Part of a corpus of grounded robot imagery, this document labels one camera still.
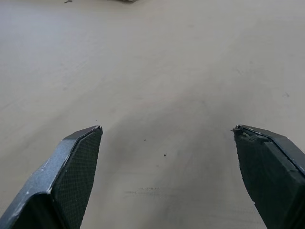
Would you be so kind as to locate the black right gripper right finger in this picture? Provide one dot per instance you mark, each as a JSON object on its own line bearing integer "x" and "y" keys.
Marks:
{"x": 271, "y": 174}

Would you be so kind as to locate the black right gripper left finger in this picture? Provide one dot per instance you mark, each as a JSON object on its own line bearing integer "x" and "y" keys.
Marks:
{"x": 59, "y": 181}

